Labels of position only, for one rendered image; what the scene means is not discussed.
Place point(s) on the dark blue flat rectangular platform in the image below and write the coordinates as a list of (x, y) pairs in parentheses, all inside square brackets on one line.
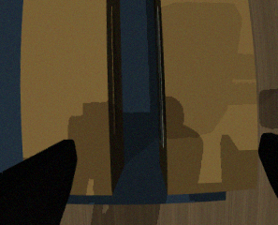
[(141, 181)]

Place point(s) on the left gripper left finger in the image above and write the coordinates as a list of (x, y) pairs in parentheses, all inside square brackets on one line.
[(35, 191)]

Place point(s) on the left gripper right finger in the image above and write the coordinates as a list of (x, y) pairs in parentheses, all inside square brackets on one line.
[(268, 154)]

